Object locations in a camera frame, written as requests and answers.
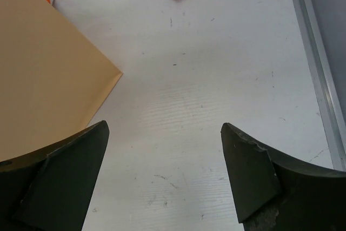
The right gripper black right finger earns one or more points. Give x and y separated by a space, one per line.
275 191

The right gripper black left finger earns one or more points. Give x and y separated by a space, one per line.
51 188

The brown paper bag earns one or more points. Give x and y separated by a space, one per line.
53 79

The aluminium table frame rail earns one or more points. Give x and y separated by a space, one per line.
322 27

